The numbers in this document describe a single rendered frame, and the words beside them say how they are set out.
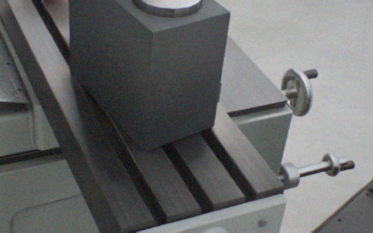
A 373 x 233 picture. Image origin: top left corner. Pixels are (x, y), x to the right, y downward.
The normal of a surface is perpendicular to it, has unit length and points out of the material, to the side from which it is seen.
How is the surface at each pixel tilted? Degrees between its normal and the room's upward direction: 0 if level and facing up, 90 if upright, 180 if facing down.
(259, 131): 90
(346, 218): 0
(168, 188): 0
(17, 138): 90
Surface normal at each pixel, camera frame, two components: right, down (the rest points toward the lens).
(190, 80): 0.57, 0.53
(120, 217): 0.09, -0.80
